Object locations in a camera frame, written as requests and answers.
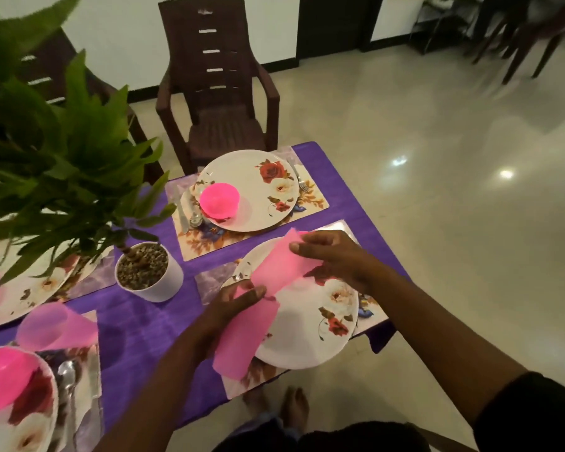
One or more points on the person's right hand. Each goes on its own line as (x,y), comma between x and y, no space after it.
(339,258)

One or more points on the person's left hand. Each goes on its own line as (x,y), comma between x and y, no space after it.
(226,315)

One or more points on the floral print placemat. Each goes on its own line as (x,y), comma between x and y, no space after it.
(87,371)
(202,240)
(207,277)
(94,277)

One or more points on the light pink plastic cup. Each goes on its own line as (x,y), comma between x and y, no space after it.
(282,268)
(56,327)

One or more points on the white rose print plate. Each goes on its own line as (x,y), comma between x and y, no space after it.
(254,183)
(301,334)
(28,418)
(23,296)

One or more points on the steel fork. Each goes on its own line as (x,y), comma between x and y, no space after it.
(301,183)

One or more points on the steel spoon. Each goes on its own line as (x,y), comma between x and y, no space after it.
(67,371)
(196,220)

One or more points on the steel table knife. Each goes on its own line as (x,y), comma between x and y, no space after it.
(181,216)

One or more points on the person's right forearm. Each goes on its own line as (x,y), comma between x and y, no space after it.
(442,343)

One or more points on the person's left foot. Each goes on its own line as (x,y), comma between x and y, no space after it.
(256,400)

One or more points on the person's foot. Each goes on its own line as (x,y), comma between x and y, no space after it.
(256,400)
(295,409)

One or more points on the person's right foot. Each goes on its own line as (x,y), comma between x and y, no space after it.
(295,409)

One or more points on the person's light blue trousers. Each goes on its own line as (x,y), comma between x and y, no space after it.
(259,428)

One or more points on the person's black shirt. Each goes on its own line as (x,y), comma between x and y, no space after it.
(522,418)

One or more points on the green plant in white pot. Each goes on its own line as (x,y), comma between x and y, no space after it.
(169,282)

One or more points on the purple tablecloth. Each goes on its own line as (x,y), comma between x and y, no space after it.
(141,334)

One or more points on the brown plastic armchair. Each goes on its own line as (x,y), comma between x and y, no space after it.
(447,442)
(52,56)
(221,127)

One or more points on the dark wooden door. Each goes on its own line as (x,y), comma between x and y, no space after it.
(334,23)

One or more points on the dark wooden chair legs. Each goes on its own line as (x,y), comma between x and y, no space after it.
(518,56)

